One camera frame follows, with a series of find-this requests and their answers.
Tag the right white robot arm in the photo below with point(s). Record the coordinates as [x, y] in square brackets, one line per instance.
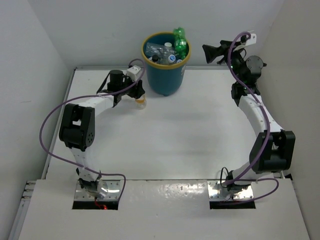
[273, 149]

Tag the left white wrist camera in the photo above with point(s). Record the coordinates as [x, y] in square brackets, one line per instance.
[134, 72]

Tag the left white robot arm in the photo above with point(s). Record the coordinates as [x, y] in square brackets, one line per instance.
[78, 125]

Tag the bottle with blue label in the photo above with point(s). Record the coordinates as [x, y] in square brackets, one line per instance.
[171, 59]

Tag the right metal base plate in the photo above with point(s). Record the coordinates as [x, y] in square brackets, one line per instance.
[217, 193]

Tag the square clear bottle white cap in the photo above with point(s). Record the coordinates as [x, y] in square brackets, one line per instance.
[168, 50]

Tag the small bottle yellow cap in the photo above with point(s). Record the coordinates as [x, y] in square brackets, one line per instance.
[141, 102]

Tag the green plastic bottle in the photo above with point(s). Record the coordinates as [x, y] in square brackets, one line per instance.
[180, 42]

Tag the metal base plate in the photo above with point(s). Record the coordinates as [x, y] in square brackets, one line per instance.
[217, 193]
[102, 191]

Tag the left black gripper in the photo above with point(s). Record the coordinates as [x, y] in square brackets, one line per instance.
[137, 90]

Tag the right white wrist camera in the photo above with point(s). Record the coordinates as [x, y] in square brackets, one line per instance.
[246, 41]

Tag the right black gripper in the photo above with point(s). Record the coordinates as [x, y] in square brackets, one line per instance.
[212, 52]

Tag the small bottle black cap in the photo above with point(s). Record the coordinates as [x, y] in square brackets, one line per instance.
[155, 59]

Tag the blue bin yellow rim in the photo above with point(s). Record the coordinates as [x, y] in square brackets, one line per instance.
[164, 79]

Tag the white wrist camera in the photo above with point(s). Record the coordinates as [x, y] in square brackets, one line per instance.
[134, 72]
[246, 41]

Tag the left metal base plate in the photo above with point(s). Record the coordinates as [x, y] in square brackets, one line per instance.
[102, 191]

